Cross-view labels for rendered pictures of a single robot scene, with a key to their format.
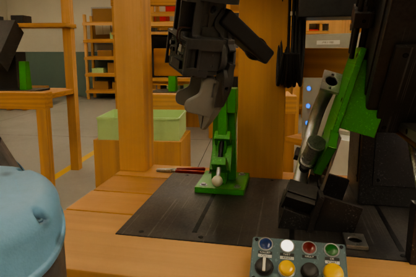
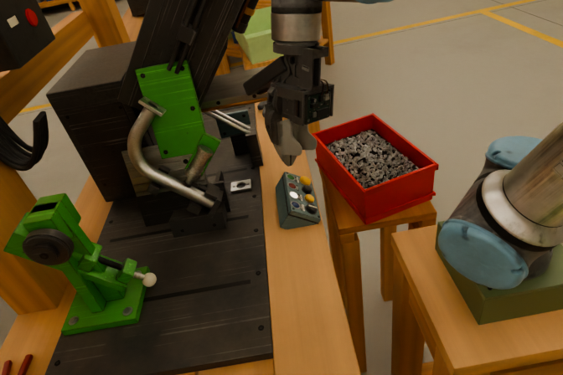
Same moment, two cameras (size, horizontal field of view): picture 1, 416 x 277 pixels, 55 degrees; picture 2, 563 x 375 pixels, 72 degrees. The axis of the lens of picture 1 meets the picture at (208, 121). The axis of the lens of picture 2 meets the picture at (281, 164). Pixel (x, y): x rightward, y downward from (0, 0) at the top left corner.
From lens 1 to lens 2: 0.97 m
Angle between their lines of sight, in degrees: 92
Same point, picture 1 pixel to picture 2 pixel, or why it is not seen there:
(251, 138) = not seen: hidden behind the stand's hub
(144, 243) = (284, 311)
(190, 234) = (255, 282)
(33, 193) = (508, 139)
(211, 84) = not seen: hidden behind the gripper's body
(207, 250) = (281, 260)
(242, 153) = (43, 279)
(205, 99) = (304, 133)
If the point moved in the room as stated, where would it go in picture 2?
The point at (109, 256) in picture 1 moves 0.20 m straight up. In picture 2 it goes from (319, 328) to (306, 254)
